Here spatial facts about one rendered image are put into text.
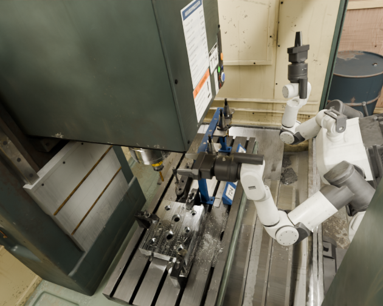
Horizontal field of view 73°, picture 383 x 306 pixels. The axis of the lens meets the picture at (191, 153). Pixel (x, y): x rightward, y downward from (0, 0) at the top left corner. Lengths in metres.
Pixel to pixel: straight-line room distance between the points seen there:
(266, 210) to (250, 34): 1.11
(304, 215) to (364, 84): 1.97
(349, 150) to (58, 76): 1.00
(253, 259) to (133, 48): 1.18
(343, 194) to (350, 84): 1.88
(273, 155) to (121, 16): 1.53
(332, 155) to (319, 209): 0.23
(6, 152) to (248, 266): 1.17
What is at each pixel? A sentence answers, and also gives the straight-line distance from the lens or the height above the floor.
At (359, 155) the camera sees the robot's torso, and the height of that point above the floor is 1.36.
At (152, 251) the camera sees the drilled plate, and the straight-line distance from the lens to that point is 1.27.
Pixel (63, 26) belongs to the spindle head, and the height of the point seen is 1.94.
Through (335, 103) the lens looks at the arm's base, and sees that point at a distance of 1.35.
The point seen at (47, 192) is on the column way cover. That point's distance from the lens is 1.21.
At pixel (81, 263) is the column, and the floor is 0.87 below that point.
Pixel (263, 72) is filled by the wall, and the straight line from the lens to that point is 1.80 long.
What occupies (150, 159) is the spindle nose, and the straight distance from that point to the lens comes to 0.90.
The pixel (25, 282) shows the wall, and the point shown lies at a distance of 1.88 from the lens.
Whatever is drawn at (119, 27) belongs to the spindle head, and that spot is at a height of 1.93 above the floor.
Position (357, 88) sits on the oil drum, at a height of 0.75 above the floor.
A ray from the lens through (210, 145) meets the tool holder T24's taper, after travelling 1.23.
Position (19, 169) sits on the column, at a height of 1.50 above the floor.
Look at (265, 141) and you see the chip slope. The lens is 1.97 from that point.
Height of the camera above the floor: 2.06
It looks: 40 degrees down
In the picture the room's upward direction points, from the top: 12 degrees counter-clockwise
